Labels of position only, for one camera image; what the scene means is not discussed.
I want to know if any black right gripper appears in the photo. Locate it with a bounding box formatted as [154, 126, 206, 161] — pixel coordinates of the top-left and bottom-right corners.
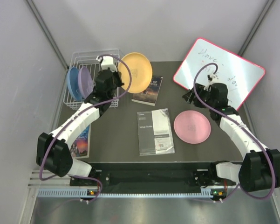
[182, 84, 215, 110]

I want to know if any purple plate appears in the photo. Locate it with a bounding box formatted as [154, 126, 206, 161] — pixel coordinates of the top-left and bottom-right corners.
[78, 66, 94, 99]

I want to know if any blue plate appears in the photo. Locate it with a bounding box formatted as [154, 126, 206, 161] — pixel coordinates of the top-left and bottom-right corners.
[66, 67, 82, 101]

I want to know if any pink plate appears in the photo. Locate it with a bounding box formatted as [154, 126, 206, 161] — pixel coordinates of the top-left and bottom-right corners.
[174, 110, 211, 144]

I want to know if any yellow plate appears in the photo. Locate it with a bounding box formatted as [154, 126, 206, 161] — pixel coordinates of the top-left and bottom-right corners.
[122, 52, 153, 94]

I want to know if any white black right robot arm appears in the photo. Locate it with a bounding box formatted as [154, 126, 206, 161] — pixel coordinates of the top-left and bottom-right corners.
[182, 83, 280, 192]

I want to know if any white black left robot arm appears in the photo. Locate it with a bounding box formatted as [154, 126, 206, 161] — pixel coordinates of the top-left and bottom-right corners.
[36, 65, 123, 185]

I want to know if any pink framed whiteboard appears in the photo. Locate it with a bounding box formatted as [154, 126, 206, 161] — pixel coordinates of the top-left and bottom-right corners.
[173, 38, 266, 110]

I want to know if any Tale of Two Cities book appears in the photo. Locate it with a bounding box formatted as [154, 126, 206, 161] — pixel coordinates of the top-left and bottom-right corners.
[131, 76, 163, 106]

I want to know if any Setup Guide booklet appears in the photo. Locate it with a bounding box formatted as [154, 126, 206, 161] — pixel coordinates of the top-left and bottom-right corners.
[137, 108, 175, 156]

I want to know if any colourful sunset cover book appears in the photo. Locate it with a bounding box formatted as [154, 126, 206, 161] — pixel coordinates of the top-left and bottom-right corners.
[69, 125, 91, 159]

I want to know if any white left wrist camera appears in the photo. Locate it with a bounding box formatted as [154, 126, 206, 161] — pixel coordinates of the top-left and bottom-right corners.
[96, 55, 118, 72]

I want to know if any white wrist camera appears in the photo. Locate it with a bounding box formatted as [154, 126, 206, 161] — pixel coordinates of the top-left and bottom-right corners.
[204, 74, 219, 91]
[96, 55, 118, 72]

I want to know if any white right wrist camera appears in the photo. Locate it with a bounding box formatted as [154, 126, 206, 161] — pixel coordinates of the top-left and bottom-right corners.
[204, 74, 219, 91]

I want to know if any white wire dish rack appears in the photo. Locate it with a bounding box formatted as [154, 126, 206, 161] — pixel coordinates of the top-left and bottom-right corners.
[63, 49, 123, 110]

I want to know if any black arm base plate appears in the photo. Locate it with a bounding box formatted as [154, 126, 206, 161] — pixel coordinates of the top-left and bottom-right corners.
[70, 162, 236, 194]

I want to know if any blue slotted cable duct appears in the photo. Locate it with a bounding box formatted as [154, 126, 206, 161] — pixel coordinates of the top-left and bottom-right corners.
[37, 189, 224, 198]

